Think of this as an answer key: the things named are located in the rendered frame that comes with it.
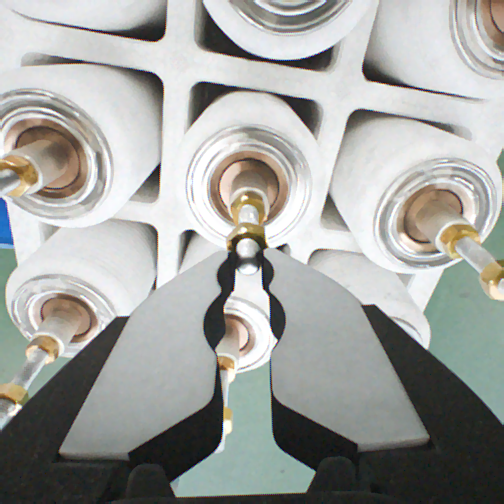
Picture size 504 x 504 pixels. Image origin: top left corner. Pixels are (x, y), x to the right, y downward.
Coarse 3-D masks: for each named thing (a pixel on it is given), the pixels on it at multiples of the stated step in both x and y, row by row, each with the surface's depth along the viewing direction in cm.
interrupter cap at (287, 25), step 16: (240, 0) 17; (256, 0) 17; (272, 0) 17; (288, 0) 17; (304, 0) 17; (320, 0) 17; (336, 0) 17; (352, 0) 17; (240, 16) 17; (256, 16) 17; (272, 16) 17; (288, 16) 17; (304, 16) 17; (320, 16) 17; (336, 16) 17; (272, 32) 17; (288, 32) 17; (304, 32) 17
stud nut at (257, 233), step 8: (240, 224) 15; (248, 224) 15; (232, 232) 15; (240, 232) 14; (248, 232) 14; (256, 232) 14; (264, 232) 15; (232, 240) 15; (240, 240) 15; (256, 240) 15; (264, 240) 15; (232, 248) 15; (264, 248) 15
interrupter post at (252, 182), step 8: (240, 176) 20; (248, 176) 20; (256, 176) 20; (232, 184) 20; (240, 184) 19; (248, 184) 19; (256, 184) 19; (264, 184) 20; (232, 192) 19; (240, 192) 18; (256, 192) 18; (264, 192) 19; (232, 200) 19; (264, 200) 19
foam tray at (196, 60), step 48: (192, 0) 23; (0, 48) 24; (48, 48) 24; (96, 48) 24; (144, 48) 24; (192, 48) 24; (240, 48) 34; (336, 48) 25; (192, 96) 27; (288, 96) 36; (336, 96) 26; (384, 96) 26; (432, 96) 26; (336, 144) 27; (480, 144) 27; (144, 192) 32; (336, 240) 31; (432, 288) 34
